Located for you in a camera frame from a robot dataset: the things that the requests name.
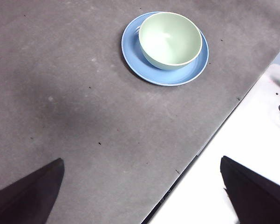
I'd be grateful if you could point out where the green ribbed bowl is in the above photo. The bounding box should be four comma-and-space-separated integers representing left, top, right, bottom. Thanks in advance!
138, 12, 203, 71

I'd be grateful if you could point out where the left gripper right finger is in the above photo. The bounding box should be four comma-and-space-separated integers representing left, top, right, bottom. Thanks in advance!
220, 155, 280, 224

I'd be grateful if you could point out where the blue round plate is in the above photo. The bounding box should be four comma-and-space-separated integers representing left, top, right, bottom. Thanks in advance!
121, 11, 210, 87

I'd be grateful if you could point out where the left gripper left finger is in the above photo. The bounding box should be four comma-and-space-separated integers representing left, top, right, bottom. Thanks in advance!
0, 158, 65, 224

